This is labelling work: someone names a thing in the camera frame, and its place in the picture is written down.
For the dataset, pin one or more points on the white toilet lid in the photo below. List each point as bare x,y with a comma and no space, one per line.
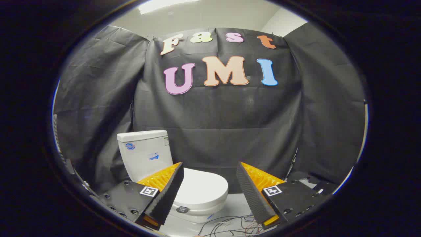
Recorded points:
204,187

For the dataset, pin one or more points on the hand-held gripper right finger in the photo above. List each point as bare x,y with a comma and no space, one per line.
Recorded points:
251,194

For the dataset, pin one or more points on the white toilet with tank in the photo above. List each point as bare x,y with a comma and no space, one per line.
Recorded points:
144,154

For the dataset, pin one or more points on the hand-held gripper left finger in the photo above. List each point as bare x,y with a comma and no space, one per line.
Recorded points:
167,194

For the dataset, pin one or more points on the black backdrop cloth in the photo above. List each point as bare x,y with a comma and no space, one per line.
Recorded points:
213,115

